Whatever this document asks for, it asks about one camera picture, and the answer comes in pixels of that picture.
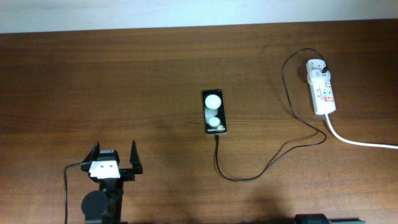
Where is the white power strip cord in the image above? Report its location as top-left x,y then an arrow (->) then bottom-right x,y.
322,113 -> 398,150

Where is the black smartphone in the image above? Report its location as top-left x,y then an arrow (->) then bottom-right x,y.
201,89 -> 228,135

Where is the white power strip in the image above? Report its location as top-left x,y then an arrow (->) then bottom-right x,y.
306,59 -> 336,115

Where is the white usb charger adapter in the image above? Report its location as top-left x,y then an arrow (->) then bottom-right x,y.
307,69 -> 331,85

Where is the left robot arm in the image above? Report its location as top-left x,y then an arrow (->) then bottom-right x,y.
81,141 -> 143,224

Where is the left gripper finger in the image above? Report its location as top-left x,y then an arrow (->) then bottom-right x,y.
129,141 -> 142,170
82,142 -> 100,163

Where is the black charging cable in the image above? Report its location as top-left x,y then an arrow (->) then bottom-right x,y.
214,47 -> 328,183

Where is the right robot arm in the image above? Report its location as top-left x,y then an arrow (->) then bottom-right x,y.
294,213 -> 330,224

